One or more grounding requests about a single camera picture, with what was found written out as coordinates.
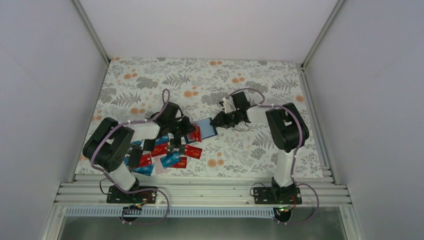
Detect blue leather card holder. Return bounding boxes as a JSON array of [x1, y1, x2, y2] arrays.
[[184, 117, 218, 144]]

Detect red card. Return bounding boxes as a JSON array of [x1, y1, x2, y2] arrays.
[[184, 145, 203, 159], [150, 143, 168, 157], [187, 125, 202, 142], [170, 156, 188, 169], [138, 153, 153, 168]]

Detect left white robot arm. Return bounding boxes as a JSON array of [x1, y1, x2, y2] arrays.
[[82, 101, 196, 203]]

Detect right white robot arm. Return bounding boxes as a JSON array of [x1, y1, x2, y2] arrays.
[[210, 91, 310, 204]]

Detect small black card top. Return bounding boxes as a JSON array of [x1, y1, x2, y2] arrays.
[[169, 138, 182, 148]]

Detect blue card upper pile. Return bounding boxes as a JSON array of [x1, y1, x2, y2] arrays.
[[155, 134, 170, 145]]

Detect blue card pile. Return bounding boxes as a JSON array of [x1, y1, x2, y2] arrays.
[[160, 153, 181, 169], [155, 134, 170, 145]]

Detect black vip card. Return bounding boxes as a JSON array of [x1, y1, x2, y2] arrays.
[[166, 145, 186, 156]]

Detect blue card centre pile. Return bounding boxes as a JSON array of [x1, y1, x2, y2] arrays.
[[160, 153, 181, 169]]

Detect red card under pile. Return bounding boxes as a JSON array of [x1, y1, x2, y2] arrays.
[[170, 156, 188, 169]]

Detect black card upper left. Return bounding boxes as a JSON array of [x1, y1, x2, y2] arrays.
[[142, 139, 156, 152]]

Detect black card lower left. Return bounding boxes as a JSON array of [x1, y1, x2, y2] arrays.
[[127, 147, 143, 169]]

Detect blue card front left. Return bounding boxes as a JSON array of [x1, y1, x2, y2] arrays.
[[131, 164, 154, 176]]

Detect floral patterned table mat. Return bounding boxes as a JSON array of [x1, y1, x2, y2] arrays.
[[88, 57, 310, 178]]

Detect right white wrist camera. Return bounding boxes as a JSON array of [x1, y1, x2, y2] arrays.
[[219, 97, 235, 114]]

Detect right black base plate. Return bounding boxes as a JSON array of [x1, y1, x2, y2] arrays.
[[253, 185, 303, 205]]

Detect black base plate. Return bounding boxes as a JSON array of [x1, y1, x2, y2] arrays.
[[106, 186, 157, 204], [253, 185, 303, 205]]

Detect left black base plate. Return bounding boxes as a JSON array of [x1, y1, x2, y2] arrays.
[[106, 186, 157, 204]]

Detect aluminium rail frame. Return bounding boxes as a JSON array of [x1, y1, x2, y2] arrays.
[[54, 174, 352, 207]]

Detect grey slotted cable duct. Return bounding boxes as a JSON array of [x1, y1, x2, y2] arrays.
[[64, 206, 275, 219]]

